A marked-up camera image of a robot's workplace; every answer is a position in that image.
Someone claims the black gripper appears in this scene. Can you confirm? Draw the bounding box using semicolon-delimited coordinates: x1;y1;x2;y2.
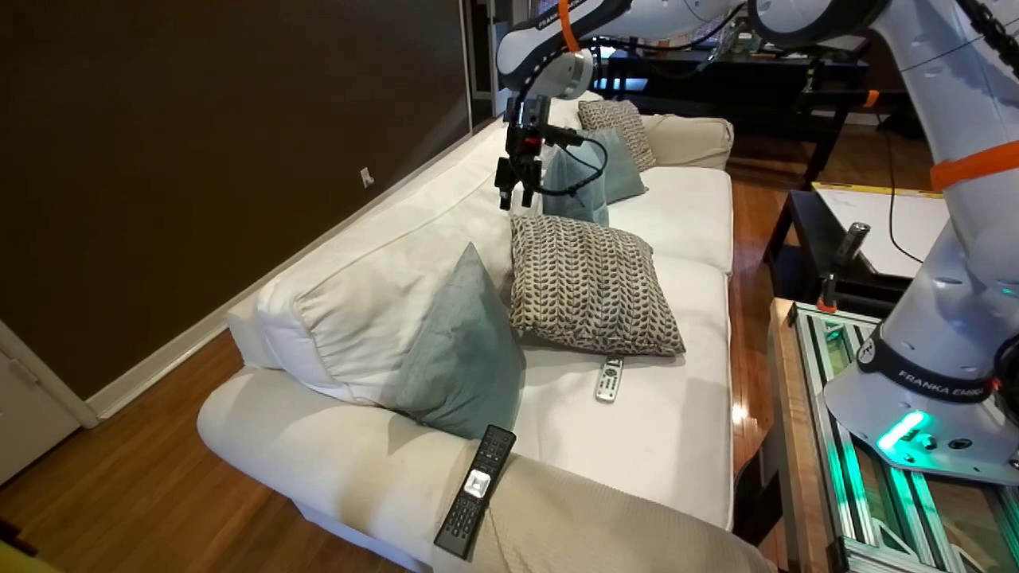
492;94;582;206

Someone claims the brown leaf-patterned pillow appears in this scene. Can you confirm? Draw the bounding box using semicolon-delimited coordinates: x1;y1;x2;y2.
510;213;683;355

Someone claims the grey-blue pillow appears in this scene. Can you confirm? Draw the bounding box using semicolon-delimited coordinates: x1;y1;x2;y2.
384;245;526;440
541;128;646;225

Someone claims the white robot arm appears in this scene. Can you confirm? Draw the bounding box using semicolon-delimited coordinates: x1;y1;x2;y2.
496;0;1019;485

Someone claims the white sofa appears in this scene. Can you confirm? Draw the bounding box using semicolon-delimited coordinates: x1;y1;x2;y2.
197;91;771;573

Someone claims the silver remote control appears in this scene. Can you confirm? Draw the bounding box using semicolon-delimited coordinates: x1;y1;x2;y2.
591;355;624;403

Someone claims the black low table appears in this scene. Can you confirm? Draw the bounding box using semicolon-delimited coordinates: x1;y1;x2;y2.
763;191;906;317

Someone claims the black remote control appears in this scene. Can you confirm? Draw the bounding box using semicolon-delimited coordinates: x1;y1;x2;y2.
434;428;515;557

